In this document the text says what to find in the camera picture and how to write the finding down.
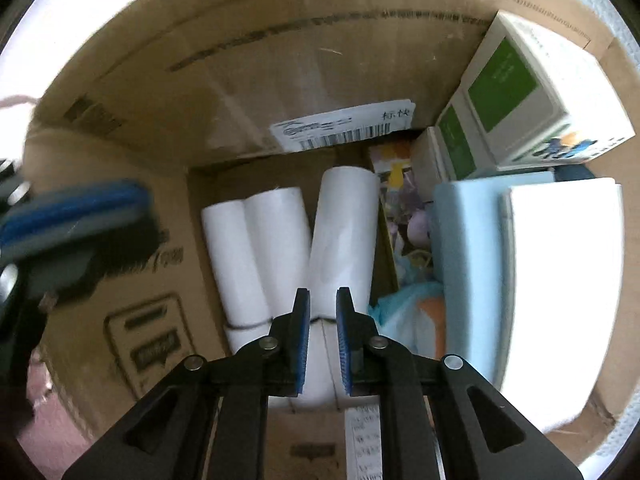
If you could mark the brown cardboard box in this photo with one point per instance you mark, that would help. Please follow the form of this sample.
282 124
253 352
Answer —
180 94

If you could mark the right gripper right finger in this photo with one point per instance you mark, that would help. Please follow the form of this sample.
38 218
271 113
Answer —
439 419

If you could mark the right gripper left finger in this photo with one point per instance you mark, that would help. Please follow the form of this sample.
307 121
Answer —
206 419

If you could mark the white shipping label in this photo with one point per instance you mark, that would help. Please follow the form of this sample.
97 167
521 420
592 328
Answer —
348 125

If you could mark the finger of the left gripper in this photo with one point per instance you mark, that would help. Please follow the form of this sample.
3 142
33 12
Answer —
113 220

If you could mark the white flat box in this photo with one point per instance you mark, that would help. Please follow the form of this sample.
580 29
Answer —
564 270

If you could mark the white paper tube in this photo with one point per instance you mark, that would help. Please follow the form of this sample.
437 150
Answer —
281 239
342 255

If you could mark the white tube in box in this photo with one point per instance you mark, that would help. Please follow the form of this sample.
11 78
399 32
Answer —
230 250

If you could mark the light blue foam block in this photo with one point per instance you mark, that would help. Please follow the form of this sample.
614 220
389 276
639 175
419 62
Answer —
468 259

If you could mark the colourful printed card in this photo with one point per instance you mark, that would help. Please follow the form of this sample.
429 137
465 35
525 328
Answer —
390 161

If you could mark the white green product box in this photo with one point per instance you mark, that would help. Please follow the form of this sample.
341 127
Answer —
540 100

